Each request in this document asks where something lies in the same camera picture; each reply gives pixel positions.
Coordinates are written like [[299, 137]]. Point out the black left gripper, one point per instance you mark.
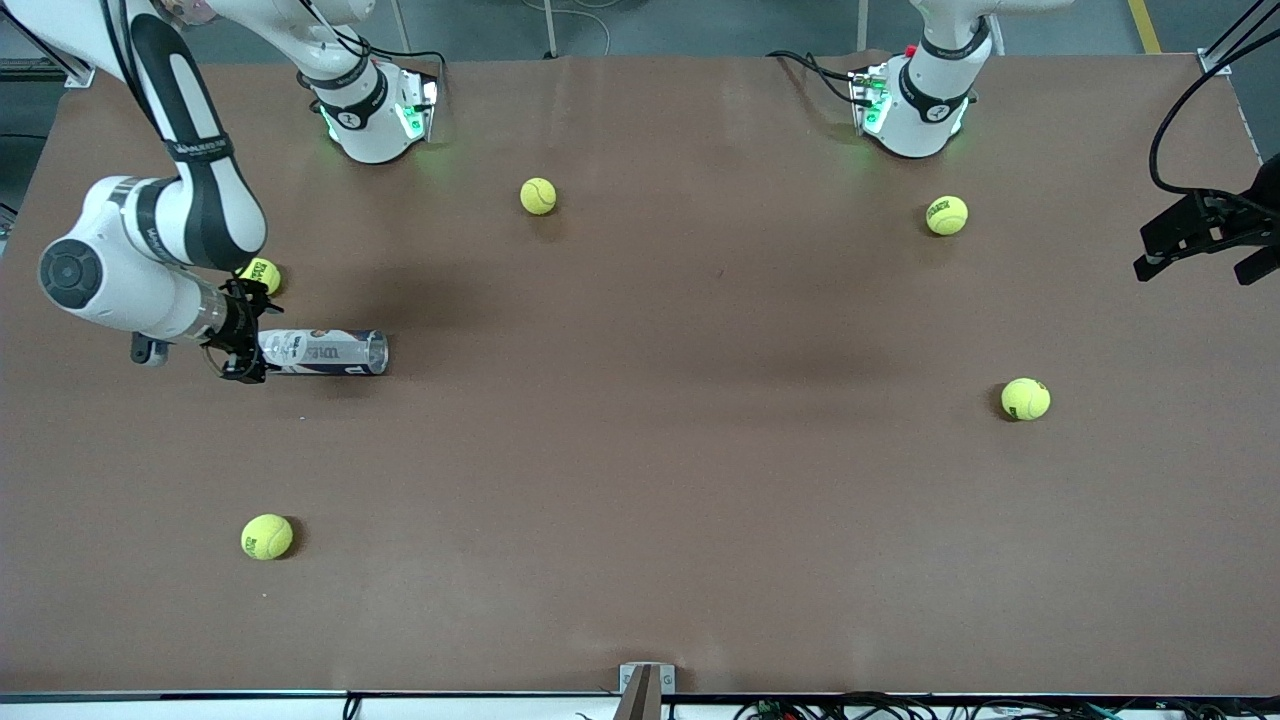
[[1216, 219]]

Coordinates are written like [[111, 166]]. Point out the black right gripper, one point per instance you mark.
[[237, 322]]

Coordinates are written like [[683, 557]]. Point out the clear tennis ball can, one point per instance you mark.
[[325, 352]]

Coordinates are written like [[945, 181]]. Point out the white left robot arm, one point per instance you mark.
[[925, 110]]

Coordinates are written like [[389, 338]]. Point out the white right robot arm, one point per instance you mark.
[[200, 180]]

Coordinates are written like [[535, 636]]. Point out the yellow tennis ball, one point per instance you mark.
[[946, 215], [263, 270], [266, 537], [538, 196], [1026, 399]]

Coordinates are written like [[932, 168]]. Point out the grey metal pole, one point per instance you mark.
[[550, 30], [863, 25], [402, 25]]

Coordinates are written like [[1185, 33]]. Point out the brown table mat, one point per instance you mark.
[[640, 500]]

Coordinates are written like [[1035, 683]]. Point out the aluminium frame post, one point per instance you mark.
[[78, 74], [1212, 62]]

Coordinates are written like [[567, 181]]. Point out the grey metal bracket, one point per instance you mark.
[[645, 690]]

